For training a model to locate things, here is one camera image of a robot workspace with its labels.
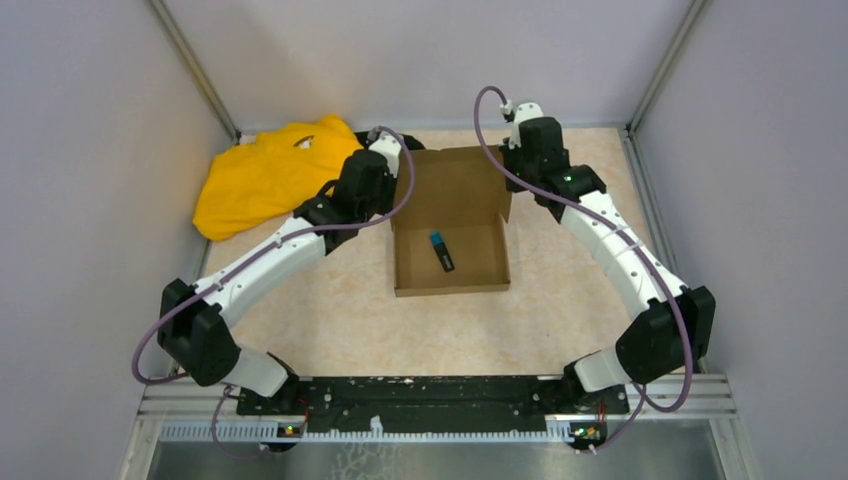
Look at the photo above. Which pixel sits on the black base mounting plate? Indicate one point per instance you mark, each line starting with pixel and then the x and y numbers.
pixel 431 404

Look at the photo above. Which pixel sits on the aluminium frame rail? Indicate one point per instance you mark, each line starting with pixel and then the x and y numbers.
pixel 185 411

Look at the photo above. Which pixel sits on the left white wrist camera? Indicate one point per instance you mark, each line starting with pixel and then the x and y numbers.
pixel 388 146

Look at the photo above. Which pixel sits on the yellow shirt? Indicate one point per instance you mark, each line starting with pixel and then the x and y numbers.
pixel 251 183

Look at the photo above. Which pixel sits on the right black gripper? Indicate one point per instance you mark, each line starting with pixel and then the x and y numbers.
pixel 507 153

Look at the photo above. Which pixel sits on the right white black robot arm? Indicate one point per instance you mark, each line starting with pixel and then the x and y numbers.
pixel 670 321

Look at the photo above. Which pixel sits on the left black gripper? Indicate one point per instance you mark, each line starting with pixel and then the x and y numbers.
pixel 390 180

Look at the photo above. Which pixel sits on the brown cardboard box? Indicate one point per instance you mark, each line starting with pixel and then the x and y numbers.
pixel 461 194

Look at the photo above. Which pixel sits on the black blue marker pen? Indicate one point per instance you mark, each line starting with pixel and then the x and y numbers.
pixel 442 252

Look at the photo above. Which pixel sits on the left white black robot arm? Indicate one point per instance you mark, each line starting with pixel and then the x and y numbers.
pixel 195 329

